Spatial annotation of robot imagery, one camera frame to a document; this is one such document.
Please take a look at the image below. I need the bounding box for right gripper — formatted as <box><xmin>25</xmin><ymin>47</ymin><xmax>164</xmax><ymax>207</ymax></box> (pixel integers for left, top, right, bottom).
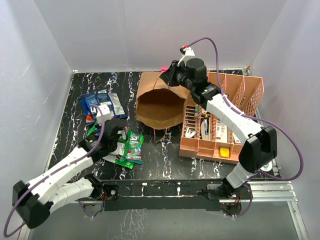
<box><xmin>160</xmin><ymin>60</ymin><xmax>196</xmax><ymax>92</ymax></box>

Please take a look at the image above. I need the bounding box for green red snack packet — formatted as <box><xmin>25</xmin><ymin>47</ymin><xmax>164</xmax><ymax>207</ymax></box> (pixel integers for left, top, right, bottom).
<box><xmin>109</xmin><ymin>141</ymin><xmax>129</xmax><ymax>157</ymax></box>

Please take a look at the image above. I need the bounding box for Fox's mint candy bag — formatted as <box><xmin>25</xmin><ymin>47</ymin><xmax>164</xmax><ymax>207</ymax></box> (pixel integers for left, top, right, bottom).
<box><xmin>116</xmin><ymin>128</ymin><xmax>145</xmax><ymax>169</ymax></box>

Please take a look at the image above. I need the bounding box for blue Burts chips bag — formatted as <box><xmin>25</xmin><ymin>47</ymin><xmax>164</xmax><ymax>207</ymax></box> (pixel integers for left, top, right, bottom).
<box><xmin>78</xmin><ymin>97</ymin><xmax>96</xmax><ymax>126</ymax></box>

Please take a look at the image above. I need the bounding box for brown paper bag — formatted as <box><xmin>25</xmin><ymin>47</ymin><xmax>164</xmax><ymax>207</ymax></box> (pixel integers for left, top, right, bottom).
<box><xmin>135</xmin><ymin>71</ymin><xmax>188</xmax><ymax>131</ymax></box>

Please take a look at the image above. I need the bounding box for dark blue chips bag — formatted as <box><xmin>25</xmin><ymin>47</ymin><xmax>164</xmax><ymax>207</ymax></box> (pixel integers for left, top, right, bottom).
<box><xmin>96</xmin><ymin>90</ymin><xmax>127</xmax><ymax>119</ymax></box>

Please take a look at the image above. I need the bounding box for blue white snack pack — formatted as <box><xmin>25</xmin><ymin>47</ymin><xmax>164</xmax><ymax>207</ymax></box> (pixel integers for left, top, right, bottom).
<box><xmin>83</xmin><ymin>92</ymin><xmax>102</xmax><ymax>119</ymax></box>

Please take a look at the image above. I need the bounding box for pink plastic desk organizer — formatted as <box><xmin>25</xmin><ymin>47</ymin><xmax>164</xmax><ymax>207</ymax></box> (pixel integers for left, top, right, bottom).
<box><xmin>179</xmin><ymin>72</ymin><xmax>264</xmax><ymax>164</ymax></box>

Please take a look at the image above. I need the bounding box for pink candy packet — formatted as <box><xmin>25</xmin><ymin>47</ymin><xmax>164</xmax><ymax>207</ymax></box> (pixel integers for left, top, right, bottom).
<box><xmin>118</xmin><ymin>130</ymin><xmax>128</xmax><ymax>143</ymax></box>

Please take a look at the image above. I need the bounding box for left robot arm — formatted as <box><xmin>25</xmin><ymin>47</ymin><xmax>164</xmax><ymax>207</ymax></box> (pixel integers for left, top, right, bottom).
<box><xmin>12</xmin><ymin>118</ymin><xmax>127</xmax><ymax>229</ymax></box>

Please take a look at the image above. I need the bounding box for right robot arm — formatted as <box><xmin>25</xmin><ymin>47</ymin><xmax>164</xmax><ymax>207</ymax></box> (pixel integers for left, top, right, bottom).
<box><xmin>159</xmin><ymin>58</ymin><xmax>278</xmax><ymax>199</ymax></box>

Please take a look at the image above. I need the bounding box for yellow sticky note pad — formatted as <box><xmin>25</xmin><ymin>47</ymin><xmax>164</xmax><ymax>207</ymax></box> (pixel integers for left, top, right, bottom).
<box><xmin>219</xmin><ymin>146</ymin><xmax>230</xmax><ymax>158</ymax></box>

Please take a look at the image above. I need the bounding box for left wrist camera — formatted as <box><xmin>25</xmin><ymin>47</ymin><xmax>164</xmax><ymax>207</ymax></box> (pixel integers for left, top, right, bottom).
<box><xmin>92</xmin><ymin>104</ymin><xmax>113</xmax><ymax>126</ymax></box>

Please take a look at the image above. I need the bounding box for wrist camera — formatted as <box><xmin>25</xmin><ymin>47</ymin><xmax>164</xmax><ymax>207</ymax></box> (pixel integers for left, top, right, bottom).
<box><xmin>177</xmin><ymin>45</ymin><xmax>195</xmax><ymax>66</ymax></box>
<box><xmin>92</xmin><ymin>104</ymin><xmax>113</xmax><ymax>126</ymax></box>

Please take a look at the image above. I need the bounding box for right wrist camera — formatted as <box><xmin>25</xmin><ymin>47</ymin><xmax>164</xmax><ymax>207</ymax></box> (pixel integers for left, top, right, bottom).
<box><xmin>177</xmin><ymin>45</ymin><xmax>195</xmax><ymax>66</ymax></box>

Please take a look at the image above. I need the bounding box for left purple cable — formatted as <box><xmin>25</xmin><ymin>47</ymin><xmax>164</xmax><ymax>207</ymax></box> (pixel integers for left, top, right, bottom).
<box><xmin>3</xmin><ymin>105</ymin><xmax>106</xmax><ymax>237</ymax></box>

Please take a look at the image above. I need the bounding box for purple cable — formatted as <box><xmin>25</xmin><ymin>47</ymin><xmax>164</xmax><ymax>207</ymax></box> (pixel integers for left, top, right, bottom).
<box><xmin>187</xmin><ymin>37</ymin><xmax>304</xmax><ymax>218</ymax></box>
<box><xmin>3</xmin><ymin>105</ymin><xmax>106</xmax><ymax>237</ymax></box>

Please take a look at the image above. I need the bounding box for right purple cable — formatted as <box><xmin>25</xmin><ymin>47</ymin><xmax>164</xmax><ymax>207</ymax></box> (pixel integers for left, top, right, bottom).
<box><xmin>187</xmin><ymin>37</ymin><xmax>304</xmax><ymax>218</ymax></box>

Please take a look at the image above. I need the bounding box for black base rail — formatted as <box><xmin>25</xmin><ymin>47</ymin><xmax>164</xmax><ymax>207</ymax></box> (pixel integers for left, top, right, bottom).
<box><xmin>103</xmin><ymin>179</ymin><xmax>251</xmax><ymax>211</ymax></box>

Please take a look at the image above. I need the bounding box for aluminium frame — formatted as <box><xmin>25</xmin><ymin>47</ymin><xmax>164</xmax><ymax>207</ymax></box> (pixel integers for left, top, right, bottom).
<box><xmin>14</xmin><ymin>182</ymin><xmax>308</xmax><ymax>240</ymax></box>

